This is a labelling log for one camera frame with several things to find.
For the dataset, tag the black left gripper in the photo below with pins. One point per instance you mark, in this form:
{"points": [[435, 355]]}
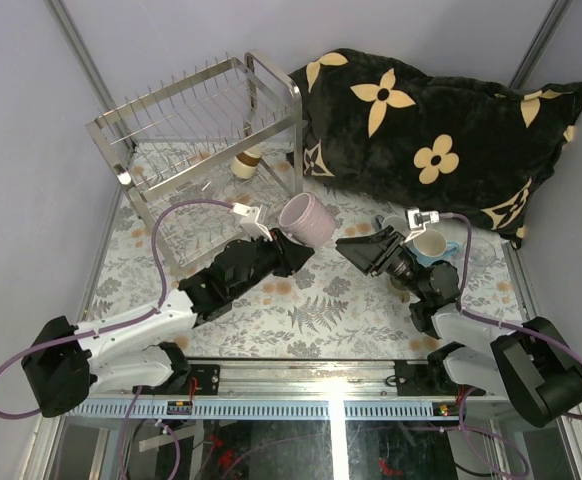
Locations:
{"points": [[293, 255]]}

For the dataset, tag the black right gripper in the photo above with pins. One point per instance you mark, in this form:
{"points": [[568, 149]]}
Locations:
{"points": [[373, 254]]}

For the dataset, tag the pink ribbed ceramic mug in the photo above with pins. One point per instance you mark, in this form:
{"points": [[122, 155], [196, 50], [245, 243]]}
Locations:
{"points": [[305, 220]]}

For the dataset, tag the blue textured square mug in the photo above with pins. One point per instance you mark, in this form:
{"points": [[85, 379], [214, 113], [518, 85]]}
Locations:
{"points": [[396, 222]]}

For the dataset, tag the olive green ceramic mug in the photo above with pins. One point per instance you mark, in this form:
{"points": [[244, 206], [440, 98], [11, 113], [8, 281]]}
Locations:
{"points": [[400, 290]]}

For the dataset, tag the light blue ceramic mug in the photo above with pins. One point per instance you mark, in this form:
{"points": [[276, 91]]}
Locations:
{"points": [[432, 246]]}

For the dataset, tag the clear faceted drinking glass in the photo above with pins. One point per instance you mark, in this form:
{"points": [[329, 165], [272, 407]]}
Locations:
{"points": [[483, 253]]}

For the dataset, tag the steel two-tier dish rack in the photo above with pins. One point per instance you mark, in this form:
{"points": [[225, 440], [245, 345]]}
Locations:
{"points": [[170, 150]]}

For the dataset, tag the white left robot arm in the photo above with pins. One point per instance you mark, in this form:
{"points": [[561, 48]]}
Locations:
{"points": [[137, 351]]}

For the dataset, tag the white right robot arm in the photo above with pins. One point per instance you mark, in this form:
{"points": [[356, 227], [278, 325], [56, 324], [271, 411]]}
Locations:
{"points": [[527, 363]]}

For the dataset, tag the floral patterned table mat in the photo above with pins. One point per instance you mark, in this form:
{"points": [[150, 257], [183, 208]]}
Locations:
{"points": [[328, 310]]}

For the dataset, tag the black floral plush pillow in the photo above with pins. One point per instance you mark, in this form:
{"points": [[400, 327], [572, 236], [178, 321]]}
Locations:
{"points": [[378, 126]]}

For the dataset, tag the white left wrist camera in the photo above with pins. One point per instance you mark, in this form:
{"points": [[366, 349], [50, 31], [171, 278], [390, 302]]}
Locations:
{"points": [[253, 220]]}

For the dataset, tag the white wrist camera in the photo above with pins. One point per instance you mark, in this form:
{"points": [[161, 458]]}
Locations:
{"points": [[253, 220], [418, 222]]}

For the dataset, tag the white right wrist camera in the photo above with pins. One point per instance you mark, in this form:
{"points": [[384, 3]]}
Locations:
{"points": [[418, 222]]}

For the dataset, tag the aluminium front rail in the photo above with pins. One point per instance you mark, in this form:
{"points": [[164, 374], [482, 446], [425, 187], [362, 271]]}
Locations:
{"points": [[243, 389]]}

